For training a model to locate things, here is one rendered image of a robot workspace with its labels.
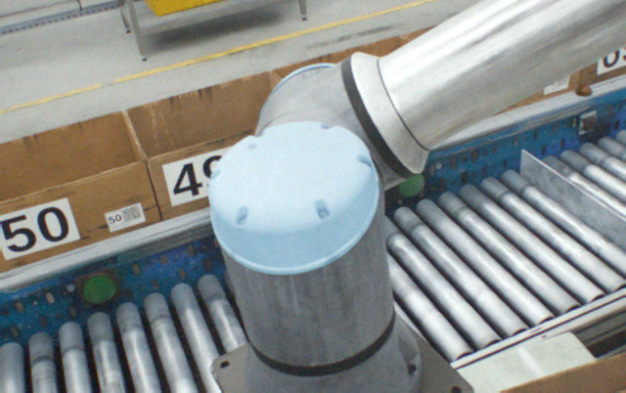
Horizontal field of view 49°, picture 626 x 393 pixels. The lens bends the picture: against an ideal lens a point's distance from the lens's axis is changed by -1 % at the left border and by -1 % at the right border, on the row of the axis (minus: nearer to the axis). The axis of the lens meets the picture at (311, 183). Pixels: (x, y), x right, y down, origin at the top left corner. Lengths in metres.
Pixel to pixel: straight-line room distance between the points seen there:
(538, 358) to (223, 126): 0.99
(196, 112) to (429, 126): 1.17
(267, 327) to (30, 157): 1.26
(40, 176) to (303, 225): 1.34
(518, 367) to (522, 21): 0.82
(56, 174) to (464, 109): 1.30
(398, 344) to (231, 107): 1.24
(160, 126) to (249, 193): 1.25
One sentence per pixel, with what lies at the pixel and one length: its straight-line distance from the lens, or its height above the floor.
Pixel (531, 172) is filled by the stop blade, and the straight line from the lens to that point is 1.87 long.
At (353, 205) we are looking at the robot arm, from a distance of 0.56.
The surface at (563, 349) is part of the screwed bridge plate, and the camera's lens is 1.41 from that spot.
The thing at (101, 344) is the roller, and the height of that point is 0.75.
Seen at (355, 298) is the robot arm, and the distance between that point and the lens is 0.60.
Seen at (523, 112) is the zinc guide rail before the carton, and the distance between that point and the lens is 1.89.
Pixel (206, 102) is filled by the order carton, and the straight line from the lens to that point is 1.82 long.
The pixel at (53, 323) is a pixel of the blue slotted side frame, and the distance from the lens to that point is 1.68.
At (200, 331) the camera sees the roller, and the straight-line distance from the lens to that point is 1.50.
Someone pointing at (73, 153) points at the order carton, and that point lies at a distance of 1.81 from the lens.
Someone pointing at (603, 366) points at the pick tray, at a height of 0.83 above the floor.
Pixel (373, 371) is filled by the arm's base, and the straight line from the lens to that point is 0.67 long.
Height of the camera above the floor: 1.77
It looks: 33 degrees down
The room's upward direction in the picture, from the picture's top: 8 degrees counter-clockwise
